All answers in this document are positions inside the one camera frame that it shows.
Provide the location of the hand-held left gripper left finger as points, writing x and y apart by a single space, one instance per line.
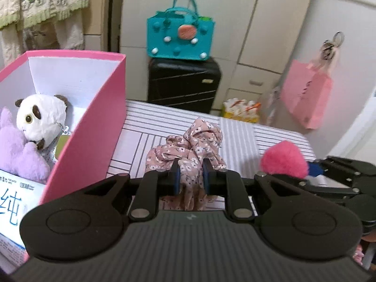
175 176

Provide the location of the white panda plush toy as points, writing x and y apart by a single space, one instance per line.
41 114

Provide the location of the pink floral cloth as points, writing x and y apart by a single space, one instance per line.
191 144

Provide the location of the pink storage box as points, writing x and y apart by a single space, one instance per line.
97 129

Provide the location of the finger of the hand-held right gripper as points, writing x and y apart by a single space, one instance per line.
332 190
315 169

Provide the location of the purple plush toy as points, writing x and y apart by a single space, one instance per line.
23 161

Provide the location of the green makeup sponge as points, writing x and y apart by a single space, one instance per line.
62 145

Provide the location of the black suitcase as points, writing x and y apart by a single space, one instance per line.
182 85

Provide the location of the white soft tissue pack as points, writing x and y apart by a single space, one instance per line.
14 211

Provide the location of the pink paper bag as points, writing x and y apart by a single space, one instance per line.
305 94

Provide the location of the pink pompom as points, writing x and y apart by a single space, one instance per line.
283 160

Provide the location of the white wardrobe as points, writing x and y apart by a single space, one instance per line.
235 20

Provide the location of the teal felt handbag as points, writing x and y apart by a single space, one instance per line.
164 35

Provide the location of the yellow snack box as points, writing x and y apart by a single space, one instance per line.
241 116

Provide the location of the beige hanging garment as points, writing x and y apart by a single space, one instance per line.
58 39

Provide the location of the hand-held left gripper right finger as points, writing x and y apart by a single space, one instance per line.
207 176

